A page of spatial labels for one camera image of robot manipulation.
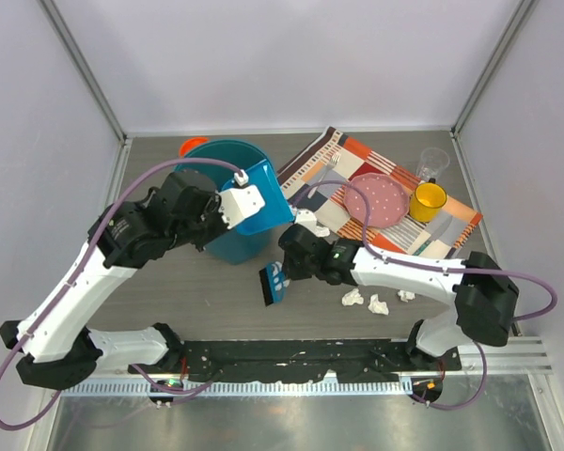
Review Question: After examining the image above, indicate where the blue hand brush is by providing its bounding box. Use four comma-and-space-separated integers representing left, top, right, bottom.
258, 261, 290, 306

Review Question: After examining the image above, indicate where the teal trash bin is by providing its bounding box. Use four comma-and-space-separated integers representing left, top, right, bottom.
176, 138, 272, 265

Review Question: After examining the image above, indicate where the blue dustpan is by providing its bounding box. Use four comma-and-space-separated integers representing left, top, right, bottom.
234, 159, 294, 236

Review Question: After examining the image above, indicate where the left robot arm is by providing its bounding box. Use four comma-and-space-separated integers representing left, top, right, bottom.
0, 170, 254, 391

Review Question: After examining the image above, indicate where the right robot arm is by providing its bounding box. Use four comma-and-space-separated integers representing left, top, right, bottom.
278, 225, 519, 368

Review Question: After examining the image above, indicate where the orange bowl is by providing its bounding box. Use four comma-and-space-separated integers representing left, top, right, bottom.
179, 136, 210, 157

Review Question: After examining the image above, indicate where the pink dotted plate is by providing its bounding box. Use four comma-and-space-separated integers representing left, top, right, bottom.
343, 173, 409, 228

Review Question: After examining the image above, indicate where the white plastic fork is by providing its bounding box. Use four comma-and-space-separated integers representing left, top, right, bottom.
307, 151, 340, 198

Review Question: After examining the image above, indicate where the yellow mug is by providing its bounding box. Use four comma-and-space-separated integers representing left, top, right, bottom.
409, 182, 447, 223

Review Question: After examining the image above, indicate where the clear plastic cup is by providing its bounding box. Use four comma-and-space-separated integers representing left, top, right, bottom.
415, 148, 450, 181

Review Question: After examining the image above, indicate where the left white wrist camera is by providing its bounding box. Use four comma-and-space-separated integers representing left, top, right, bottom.
218, 170, 265, 229

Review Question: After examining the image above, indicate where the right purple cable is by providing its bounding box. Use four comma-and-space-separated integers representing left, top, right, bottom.
290, 179, 558, 409

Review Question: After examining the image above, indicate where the purple cable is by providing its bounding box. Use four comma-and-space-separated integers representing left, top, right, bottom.
290, 179, 558, 409
0, 157, 250, 430

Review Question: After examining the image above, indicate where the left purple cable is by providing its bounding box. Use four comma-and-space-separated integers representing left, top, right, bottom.
0, 157, 250, 430

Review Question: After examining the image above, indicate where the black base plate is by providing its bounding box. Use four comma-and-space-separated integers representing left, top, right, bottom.
141, 339, 462, 384

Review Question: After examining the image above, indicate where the green handled table knife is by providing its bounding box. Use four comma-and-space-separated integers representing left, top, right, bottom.
413, 241, 432, 256

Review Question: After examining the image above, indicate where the white slotted cable duct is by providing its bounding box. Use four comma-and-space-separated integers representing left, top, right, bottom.
63, 376, 413, 397

